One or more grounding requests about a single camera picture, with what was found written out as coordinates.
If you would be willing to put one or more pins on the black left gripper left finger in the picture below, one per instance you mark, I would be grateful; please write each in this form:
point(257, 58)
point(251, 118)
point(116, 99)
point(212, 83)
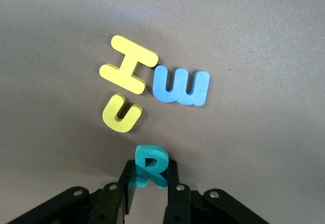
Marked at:
point(129, 178)

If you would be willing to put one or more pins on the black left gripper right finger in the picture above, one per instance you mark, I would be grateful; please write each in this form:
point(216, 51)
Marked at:
point(173, 178)

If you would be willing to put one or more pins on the teal foam capital R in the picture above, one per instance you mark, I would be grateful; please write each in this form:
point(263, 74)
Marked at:
point(142, 153)

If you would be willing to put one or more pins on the yellow foam lowercase u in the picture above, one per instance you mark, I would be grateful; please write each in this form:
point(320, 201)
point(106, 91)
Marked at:
point(114, 117)

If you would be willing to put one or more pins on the blue foam lowercase m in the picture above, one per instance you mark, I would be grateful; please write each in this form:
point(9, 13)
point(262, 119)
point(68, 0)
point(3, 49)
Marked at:
point(162, 92)

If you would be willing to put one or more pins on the yellow foam capital H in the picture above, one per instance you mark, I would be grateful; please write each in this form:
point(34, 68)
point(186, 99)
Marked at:
point(128, 65)

